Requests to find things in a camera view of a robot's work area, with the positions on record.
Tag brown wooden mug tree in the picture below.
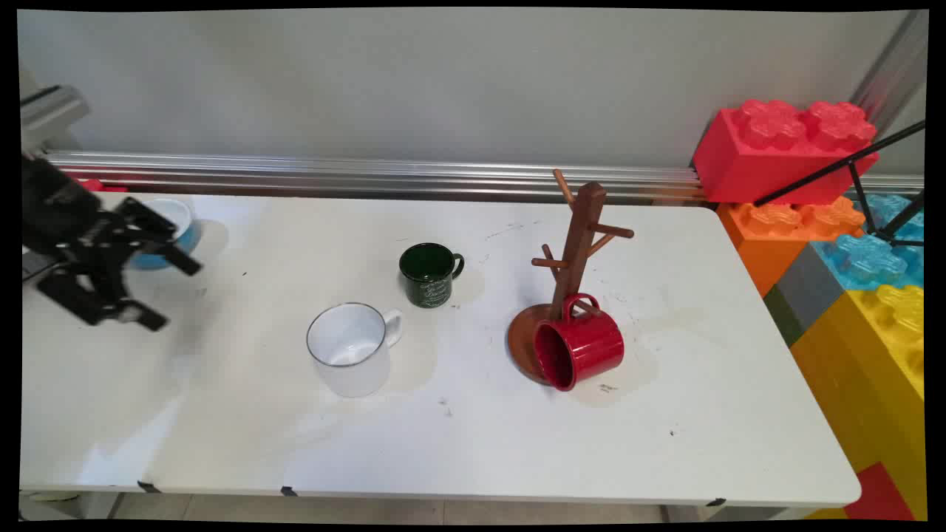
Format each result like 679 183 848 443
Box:
507 168 635 386

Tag blue toy brick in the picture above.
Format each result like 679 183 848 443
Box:
811 194 925 290

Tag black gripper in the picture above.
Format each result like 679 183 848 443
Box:
21 157 203 333

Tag horizontal aluminium rail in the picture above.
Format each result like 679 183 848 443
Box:
44 151 925 205

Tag aluminium frame piece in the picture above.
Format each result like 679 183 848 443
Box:
21 85 91 152

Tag dark green enamel mug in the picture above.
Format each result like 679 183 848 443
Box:
399 242 466 309

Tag white enamel mug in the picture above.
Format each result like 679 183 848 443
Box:
306 301 404 398

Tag black tripod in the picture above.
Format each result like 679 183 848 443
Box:
754 120 926 248

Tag blue bowl white inside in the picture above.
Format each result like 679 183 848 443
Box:
129 196 201 270

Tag red ceramic mug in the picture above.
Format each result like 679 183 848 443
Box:
534 293 625 392

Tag large red toy brick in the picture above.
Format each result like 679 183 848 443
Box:
693 98 880 205

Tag large yellow toy brick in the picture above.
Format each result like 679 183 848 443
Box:
791 284 926 522

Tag orange toy brick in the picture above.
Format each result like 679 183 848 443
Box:
715 196 867 298

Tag dark green toy brick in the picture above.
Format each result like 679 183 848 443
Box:
763 284 804 348

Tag slanted aluminium post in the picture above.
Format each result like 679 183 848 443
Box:
850 11 929 134

